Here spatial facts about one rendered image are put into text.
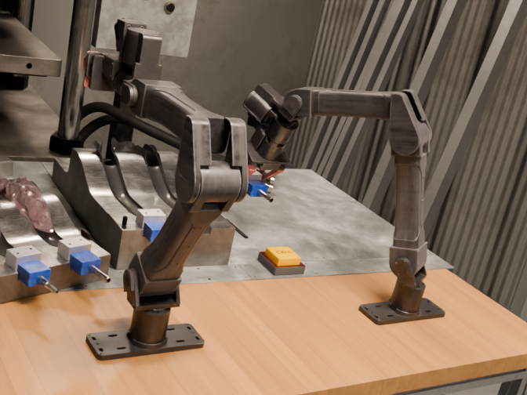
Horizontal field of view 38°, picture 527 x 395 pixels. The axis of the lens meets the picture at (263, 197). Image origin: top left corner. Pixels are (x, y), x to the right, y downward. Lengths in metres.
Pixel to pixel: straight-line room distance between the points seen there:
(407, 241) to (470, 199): 2.21
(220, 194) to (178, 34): 1.37
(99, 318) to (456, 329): 0.76
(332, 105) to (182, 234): 0.57
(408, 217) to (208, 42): 3.00
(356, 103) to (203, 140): 0.58
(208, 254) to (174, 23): 0.96
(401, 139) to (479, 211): 2.25
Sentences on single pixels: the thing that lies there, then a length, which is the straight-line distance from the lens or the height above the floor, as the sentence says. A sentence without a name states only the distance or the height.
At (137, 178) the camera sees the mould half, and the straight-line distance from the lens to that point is 1.83.
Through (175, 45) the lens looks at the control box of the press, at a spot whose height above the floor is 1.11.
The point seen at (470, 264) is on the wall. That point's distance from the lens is 3.85.
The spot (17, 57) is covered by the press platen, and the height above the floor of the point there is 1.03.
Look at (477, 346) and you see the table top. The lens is 1.69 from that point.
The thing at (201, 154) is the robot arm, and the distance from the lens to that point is 1.11.
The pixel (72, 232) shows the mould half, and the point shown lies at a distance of 1.62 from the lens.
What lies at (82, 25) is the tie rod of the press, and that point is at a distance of 2.21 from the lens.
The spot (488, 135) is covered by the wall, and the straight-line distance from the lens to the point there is 3.77.
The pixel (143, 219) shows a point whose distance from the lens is 1.59.
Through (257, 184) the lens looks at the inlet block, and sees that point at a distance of 1.80.
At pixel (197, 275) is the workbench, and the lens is 1.65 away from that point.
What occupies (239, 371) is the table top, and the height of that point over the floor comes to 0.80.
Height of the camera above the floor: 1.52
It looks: 19 degrees down
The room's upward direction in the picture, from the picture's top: 13 degrees clockwise
